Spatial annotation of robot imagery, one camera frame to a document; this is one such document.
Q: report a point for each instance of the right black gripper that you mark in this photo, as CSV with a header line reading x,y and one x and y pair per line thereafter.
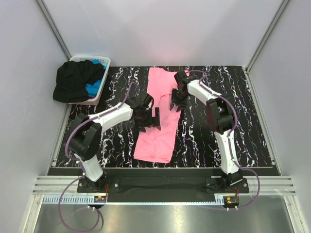
x,y
174,101

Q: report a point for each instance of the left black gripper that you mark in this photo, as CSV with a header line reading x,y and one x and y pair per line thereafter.
x,y
152,121

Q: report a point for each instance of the pink t shirt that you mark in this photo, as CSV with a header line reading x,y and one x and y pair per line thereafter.
x,y
157,143

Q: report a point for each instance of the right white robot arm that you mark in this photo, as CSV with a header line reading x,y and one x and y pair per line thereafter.
x,y
221,119

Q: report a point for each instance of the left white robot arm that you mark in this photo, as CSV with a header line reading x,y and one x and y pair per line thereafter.
x,y
85,134

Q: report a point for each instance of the blue t shirt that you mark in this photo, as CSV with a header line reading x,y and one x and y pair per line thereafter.
x,y
93,89

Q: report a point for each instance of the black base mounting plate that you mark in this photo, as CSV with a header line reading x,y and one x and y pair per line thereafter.
x,y
162,185

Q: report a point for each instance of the white plastic laundry basket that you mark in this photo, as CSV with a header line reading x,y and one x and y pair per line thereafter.
x,y
105,61

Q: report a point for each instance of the left orange connector box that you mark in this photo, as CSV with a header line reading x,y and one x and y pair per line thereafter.
x,y
100,199

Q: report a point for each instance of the orange connector box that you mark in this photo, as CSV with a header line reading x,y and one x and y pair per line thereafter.
x,y
232,199
100,199

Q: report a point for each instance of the black t shirt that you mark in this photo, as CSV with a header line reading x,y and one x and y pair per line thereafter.
x,y
72,78

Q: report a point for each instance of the right orange connector box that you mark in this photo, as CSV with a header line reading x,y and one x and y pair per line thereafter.
x,y
232,199

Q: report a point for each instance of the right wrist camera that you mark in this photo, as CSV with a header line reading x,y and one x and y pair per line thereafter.
x,y
182,77

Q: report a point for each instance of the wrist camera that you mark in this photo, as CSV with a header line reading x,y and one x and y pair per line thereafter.
x,y
144,100
182,77

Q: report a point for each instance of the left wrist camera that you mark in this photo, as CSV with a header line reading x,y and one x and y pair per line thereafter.
x,y
144,100

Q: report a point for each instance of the aluminium frame rail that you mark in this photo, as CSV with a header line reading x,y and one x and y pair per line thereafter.
x,y
63,189

